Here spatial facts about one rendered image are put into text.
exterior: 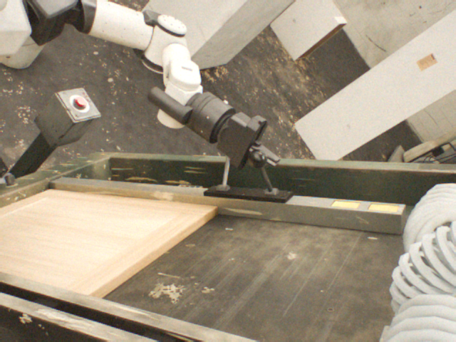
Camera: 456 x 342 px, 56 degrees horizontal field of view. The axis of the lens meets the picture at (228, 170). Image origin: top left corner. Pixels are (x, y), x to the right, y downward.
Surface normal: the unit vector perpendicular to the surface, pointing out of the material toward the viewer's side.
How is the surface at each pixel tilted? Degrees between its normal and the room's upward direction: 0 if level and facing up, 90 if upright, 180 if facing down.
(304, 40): 90
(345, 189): 90
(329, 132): 90
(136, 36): 74
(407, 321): 81
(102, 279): 57
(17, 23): 23
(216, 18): 90
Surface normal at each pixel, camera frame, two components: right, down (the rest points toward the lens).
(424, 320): -0.59, -0.74
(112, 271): -0.11, -0.96
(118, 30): 0.32, 0.67
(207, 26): -0.48, 0.30
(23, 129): 0.67, -0.47
